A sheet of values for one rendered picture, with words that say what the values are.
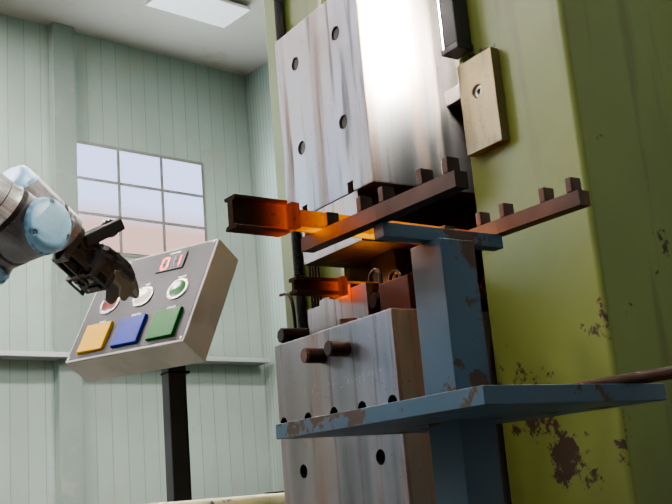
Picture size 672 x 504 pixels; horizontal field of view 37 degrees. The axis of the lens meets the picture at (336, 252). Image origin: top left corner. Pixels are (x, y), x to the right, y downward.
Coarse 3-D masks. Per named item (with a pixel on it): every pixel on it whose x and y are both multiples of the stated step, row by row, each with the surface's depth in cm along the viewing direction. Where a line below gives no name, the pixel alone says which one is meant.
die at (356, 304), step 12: (348, 288) 183; (360, 288) 180; (372, 288) 179; (480, 288) 194; (324, 300) 190; (336, 300) 186; (348, 300) 183; (360, 300) 180; (312, 312) 193; (324, 312) 190; (336, 312) 186; (348, 312) 183; (360, 312) 180; (372, 312) 178; (312, 324) 193; (324, 324) 189; (336, 324) 186
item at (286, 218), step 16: (240, 208) 128; (256, 208) 130; (272, 208) 131; (288, 208) 132; (240, 224) 127; (256, 224) 129; (272, 224) 131; (288, 224) 132; (304, 224) 133; (320, 224) 135; (416, 224) 145
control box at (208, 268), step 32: (160, 256) 230; (192, 256) 223; (224, 256) 223; (160, 288) 222; (192, 288) 215; (224, 288) 221; (96, 320) 226; (192, 320) 209; (96, 352) 218; (128, 352) 213; (160, 352) 211; (192, 352) 208
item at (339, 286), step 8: (296, 280) 179; (304, 280) 180; (312, 280) 180; (320, 280) 181; (328, 280) 182; (336, 280) 183; (344, 280) 183; (296, 288) 179; (304, 288) 180; (312, 288) 181; (320, 288) 182; (328, 288) 183; (336, 288) 184; (344, 288) 183; (320, 296) 183; (328, 296) 184; (336, 296) 184
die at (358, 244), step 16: (368, 192) 184; (336, 208) 188; (352, 208) 184; (432, 208) 192; (448, 208) 194; (464, 208) 196; (432, 224) 191; (448, 224) 193; (464, 224) 195; (352, 240) 183; (368, 240) 182; (304, 256) 197; (320, 256) 192; (336, 256) 191; (352, 256) 193; (368, 256) 194
